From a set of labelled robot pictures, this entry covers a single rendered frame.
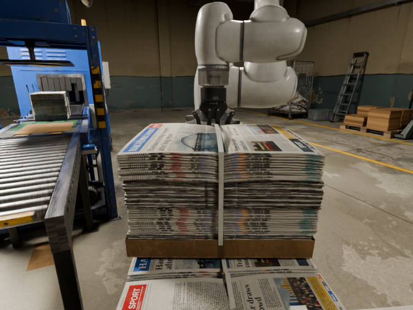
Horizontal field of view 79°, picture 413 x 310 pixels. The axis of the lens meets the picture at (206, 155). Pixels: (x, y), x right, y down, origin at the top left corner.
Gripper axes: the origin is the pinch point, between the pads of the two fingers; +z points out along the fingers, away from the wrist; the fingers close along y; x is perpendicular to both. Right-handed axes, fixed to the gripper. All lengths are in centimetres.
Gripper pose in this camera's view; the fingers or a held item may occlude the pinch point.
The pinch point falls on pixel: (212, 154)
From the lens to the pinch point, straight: 78.3
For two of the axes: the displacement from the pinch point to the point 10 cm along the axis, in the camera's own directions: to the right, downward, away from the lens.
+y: 10.0, -0.1, 0.5
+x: -0.5, -2.9, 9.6
